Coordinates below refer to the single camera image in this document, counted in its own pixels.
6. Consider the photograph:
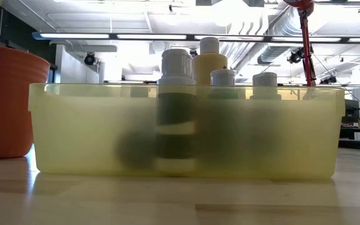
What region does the brown striped paint bottle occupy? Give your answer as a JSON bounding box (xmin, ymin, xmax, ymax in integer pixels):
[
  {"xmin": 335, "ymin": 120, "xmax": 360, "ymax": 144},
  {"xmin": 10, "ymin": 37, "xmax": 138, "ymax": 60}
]
[{"xmin": 156, "ymin": 48, "xmax": 198, "ymax": 174}]

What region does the large yellow paint bottle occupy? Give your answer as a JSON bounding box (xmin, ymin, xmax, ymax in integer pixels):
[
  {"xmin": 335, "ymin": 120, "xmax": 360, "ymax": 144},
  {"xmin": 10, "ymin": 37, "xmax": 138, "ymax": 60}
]
[{"xmin": 194, "ymin": 36, "xmax": 229, "ymax": 94}]

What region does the dark green paint bottle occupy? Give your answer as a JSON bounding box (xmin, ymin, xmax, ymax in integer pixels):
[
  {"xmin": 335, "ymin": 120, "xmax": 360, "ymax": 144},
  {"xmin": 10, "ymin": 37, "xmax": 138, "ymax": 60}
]
[{"xmin": 210, "ymin": 68, "xmax": 239, "ymax": 100}]

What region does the black and white paint bottle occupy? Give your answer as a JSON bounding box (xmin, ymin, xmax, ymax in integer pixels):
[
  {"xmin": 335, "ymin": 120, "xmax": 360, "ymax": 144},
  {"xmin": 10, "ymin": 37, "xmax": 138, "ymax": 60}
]
[{"xmin": 249, "ymin": 72, "xmax": 283, "ymax": 101}]

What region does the red plastic cup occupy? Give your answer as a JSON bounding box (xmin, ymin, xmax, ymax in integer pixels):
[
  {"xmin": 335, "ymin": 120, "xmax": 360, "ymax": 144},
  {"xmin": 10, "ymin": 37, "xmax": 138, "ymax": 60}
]
[{"xmin": 0, "ymin": 43, "xmax": 51, "ymax": 160}]

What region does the long ceiling light strip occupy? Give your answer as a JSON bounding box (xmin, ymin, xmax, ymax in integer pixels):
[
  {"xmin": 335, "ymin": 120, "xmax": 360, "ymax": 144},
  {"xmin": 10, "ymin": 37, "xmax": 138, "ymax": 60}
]
[{"xmin": 32, "ymin": 31, "xmax": 360, "ymax": 44}]

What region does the yellow translucent plastic bin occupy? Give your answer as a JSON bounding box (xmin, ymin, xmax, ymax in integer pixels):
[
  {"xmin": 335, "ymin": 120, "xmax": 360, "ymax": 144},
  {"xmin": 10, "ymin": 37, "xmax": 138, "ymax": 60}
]
[{"xmin": 27, "ymin": 82, "xmax": 346, "ymax": 181}]

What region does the black hanging ceiling device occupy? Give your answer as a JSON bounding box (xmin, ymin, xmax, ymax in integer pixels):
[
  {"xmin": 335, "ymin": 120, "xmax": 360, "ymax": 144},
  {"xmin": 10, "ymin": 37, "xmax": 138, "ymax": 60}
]
[
  {"xmin": 286, "ymin": 46, "xmax": 314, "ymax": 65},
  {"xmin": 319, "ymin": 74, "xmax": 338, "ymax": 85}
]

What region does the red desk lamp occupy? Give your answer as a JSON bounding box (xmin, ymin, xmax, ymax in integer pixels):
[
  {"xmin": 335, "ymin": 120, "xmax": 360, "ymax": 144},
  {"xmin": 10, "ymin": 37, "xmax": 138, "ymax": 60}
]
[{"xmin": 282, "ymin": 0, "xmax": 324, "ymax": 101}]

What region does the black monitor on stand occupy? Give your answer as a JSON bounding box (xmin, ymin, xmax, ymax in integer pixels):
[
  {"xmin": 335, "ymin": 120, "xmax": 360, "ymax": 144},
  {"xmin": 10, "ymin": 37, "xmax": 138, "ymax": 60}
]
[{"xmin": 343, "ymin": 99, "xmax": 360, "ymax": 125}]

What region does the silver ceiling air duct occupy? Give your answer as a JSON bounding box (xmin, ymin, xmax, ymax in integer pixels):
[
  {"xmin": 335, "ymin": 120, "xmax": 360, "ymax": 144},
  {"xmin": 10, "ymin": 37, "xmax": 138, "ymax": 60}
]
[{"xmin": 217, "ymin": 12, "xmax": 299, "ymax": 83}]

